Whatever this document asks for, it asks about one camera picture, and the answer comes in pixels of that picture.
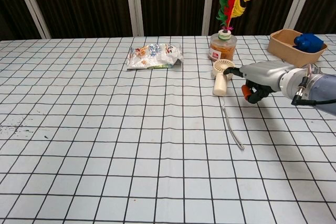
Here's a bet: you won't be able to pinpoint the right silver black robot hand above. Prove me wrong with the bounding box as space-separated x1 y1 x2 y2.
223 60 292 104

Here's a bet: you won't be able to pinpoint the beige handheld fan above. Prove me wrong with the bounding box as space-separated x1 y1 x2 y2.
212 59 245 151

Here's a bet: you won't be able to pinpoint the tan paper tray box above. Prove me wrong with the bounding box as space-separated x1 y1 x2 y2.
267 29 328 68

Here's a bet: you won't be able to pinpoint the clear jar orange snacks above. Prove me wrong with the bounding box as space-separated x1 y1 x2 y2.
209 34 238 62

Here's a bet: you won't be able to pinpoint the blue toy block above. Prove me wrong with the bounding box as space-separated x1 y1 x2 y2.
293 33 324 53

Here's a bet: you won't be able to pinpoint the colourful feather shuttlecock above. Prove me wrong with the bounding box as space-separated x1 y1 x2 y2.
215 0 263 40

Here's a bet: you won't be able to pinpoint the crinkled white snack bag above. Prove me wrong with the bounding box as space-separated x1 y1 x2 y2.
127 43 183 71

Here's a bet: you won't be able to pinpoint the white black grid tablecloth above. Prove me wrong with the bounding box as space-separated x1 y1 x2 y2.
0 35 336 224

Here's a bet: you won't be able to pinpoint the dark pleated backdrop curtain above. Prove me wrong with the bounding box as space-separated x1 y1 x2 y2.
0 0 336 40

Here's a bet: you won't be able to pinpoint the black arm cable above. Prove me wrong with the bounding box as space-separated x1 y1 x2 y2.
291 76 336 106

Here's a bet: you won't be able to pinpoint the white metal frame post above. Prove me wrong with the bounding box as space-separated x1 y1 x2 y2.
201 0 224 36
124 0 144 37
282 0 319 30
12 0 51 39

